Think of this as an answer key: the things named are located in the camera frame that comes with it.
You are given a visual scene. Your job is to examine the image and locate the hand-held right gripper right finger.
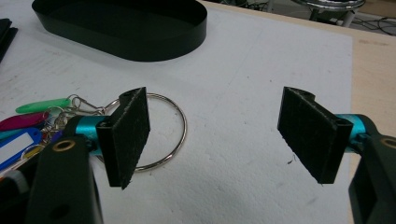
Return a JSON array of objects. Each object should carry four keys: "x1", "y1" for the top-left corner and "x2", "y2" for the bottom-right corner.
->
[{"x1": 276, "y1": 86, "x2": 376, "y2": 185}]

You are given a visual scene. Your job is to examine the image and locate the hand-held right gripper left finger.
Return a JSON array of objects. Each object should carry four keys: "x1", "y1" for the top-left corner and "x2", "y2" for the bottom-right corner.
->
[{"x1": 64, "y1": 87, "x2": 151, "y2": 190}]

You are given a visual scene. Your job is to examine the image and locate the black oval tray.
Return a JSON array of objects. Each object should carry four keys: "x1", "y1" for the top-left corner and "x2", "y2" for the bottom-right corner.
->
[{"x1": 32, "y1": 0, "x2": 208, "y2": 63}]

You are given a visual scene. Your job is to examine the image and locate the key ring with coloured tags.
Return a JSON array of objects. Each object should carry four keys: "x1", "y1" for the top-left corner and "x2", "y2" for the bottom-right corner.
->
[{"x1": 0, "y1": 92, "x2": 189, "y2": 181}]

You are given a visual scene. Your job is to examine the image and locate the black wallet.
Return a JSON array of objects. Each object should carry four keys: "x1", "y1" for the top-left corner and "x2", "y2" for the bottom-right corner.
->
[{"x1": 0, "y1": 18, "x2": 19, "y2": 63}]

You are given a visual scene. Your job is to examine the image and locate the white foam mat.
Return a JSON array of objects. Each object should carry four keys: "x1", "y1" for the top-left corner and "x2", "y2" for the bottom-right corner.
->
[{"x1": 0, "y1": 0, "x2": 354, "y2": 224}]

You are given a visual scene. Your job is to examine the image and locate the black round stool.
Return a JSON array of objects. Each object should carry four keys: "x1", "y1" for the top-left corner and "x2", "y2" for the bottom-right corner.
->
[{"x1": 292, "y1": 0, "x2": 367, "y2": 27}]

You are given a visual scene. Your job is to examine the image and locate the tangle of floor cables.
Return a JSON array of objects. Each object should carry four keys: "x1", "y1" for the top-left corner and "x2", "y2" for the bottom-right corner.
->
[{"x1": 351, "y1": 13, "x2": 396, "y2": 36}]

